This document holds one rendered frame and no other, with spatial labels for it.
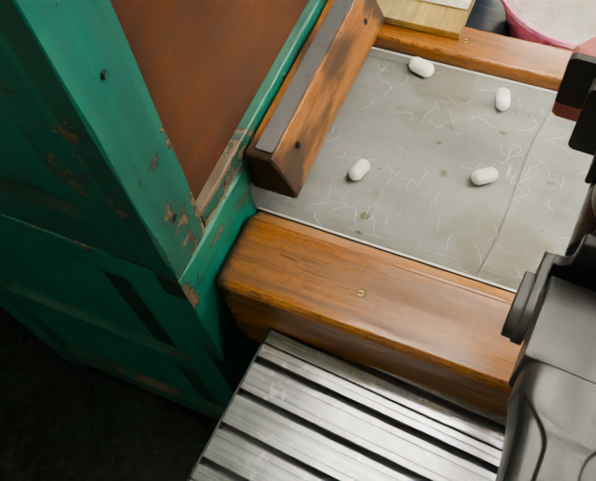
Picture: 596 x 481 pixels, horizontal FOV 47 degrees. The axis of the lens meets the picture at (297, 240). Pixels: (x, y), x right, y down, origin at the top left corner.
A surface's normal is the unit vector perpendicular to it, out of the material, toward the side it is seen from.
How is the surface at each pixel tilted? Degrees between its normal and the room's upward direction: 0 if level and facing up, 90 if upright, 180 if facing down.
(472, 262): 0
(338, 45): 66
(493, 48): 0
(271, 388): 0
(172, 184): 90
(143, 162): 90
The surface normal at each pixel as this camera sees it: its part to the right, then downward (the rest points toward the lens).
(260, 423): -0.10, -0.47
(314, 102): 0.80, 0.10
